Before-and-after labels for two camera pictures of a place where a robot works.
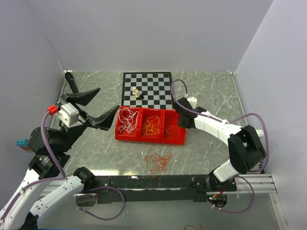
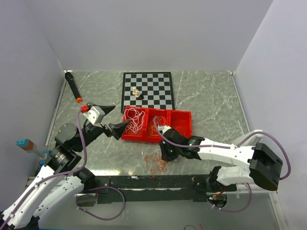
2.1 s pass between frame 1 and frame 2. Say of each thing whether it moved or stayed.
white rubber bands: moved
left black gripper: moved
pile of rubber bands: stayed
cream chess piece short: stayed
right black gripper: moved
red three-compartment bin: stayed
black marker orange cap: stayed
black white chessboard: stayed
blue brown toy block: stayed
